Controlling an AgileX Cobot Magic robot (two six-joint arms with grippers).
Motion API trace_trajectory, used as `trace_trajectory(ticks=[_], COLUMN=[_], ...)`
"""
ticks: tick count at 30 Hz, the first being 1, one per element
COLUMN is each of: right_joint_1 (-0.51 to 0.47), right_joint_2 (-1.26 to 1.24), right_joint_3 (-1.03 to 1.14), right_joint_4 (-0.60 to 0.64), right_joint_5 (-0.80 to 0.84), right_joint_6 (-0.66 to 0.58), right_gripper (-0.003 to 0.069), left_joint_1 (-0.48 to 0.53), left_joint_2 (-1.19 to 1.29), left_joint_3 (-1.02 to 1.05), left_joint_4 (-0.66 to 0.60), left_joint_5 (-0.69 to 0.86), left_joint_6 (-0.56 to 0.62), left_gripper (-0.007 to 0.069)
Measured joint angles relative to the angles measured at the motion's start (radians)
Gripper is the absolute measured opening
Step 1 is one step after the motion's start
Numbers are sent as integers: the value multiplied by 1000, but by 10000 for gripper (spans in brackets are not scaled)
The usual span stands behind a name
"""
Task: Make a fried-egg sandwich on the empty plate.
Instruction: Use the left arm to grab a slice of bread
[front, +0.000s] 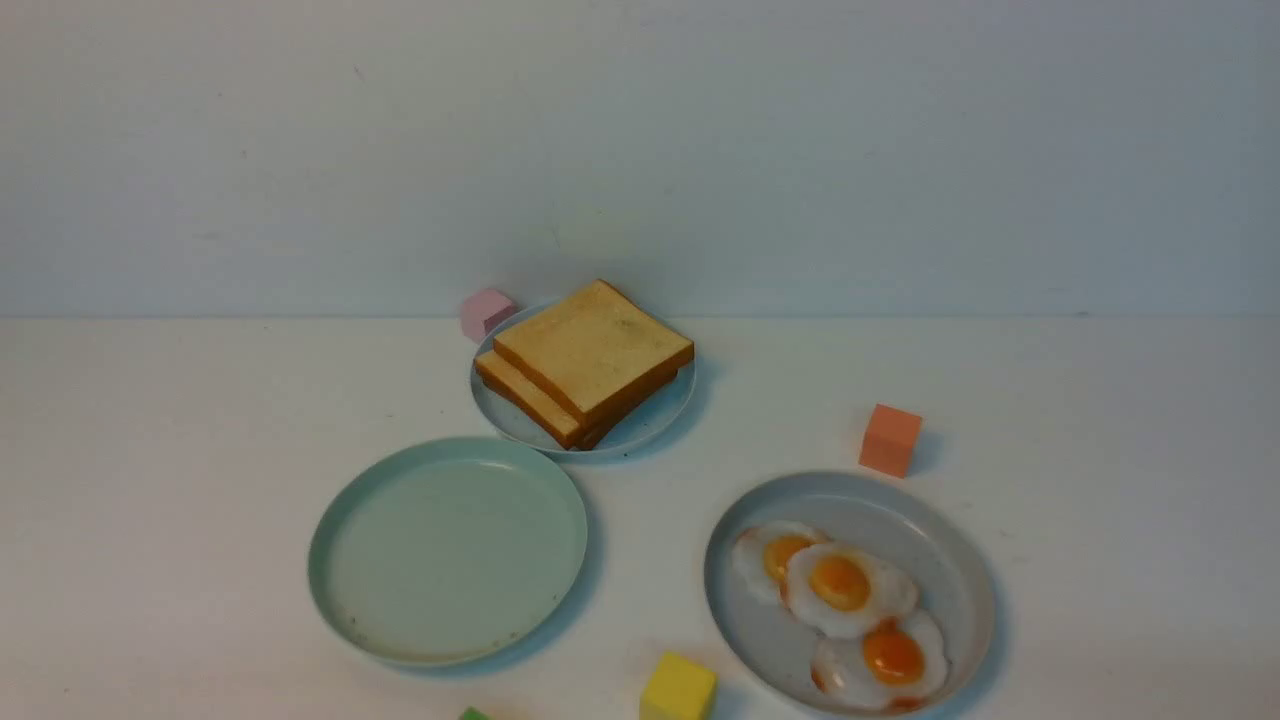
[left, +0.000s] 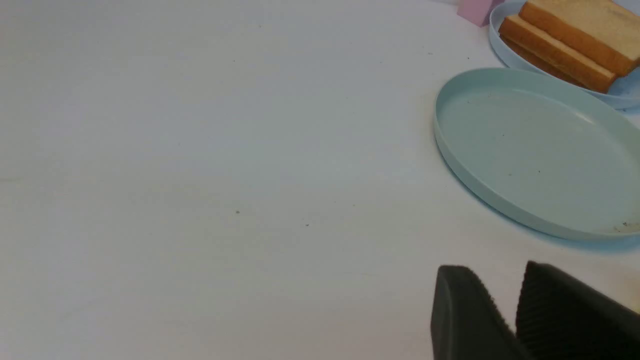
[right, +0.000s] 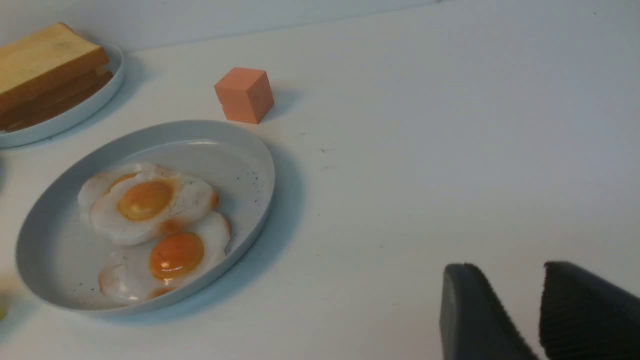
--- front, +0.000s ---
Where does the orange cube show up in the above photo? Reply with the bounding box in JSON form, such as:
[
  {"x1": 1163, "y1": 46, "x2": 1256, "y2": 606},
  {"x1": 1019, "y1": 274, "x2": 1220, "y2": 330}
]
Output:
[{"x1": 858, "y1": 404, "x2": 924, "y2": 479}]

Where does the yellow cube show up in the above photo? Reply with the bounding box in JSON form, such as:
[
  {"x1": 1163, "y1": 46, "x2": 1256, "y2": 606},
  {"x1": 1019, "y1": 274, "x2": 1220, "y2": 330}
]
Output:
[{"x1": 637, "y1": 652, "x2": 718, "y2": 720}]

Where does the pink cube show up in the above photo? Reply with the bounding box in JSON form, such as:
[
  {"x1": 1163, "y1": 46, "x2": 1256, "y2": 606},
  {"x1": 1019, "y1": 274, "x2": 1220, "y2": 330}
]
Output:
[{"x1": 458, "y1": 288, "x2": 520, "y2": 345}]

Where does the fried egg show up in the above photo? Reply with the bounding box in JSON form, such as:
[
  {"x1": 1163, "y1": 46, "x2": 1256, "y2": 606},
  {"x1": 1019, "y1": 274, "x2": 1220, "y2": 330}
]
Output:
[
  {"x1": 810, "y1": 610, "x2": 950, "y2": 712},
  {"x1": 781, "y1": 542, "x2": 920, "y2": 641},
  {"x1": 730, "y1": 520, "x2": 831, "y2": 606}
]

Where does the toast slice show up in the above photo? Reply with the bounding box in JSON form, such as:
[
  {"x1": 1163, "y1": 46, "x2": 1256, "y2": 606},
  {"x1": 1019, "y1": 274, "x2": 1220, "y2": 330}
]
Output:
[
  {"x1": 573, "y1": 372, "x2": 678, "y2": 451},
  {"x1": 492, "y1": 279, "x2": 695, "y2": 427},
  {"x1": 474, "y1": 350, "x2": 588, "y2": 450}
]

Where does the light blue bread plate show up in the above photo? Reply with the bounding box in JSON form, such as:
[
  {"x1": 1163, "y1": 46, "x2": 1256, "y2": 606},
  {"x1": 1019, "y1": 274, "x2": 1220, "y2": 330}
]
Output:
[{"x1": 471, "y1": 304, "x2": 698, "y2": 460}]

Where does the grey egg plate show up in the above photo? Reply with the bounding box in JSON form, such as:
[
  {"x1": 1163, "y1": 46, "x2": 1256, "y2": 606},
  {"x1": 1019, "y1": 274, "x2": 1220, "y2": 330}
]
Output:
[{"x1": 701, "y1": 471, "x2": 1005, "y2": 719}]

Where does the green empty plate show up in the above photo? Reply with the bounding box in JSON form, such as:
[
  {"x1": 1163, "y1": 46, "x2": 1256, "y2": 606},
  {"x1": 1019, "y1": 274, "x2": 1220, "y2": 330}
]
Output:
[{"x1": 306, "y1": 437, "x2": 591, "y2": 669}]

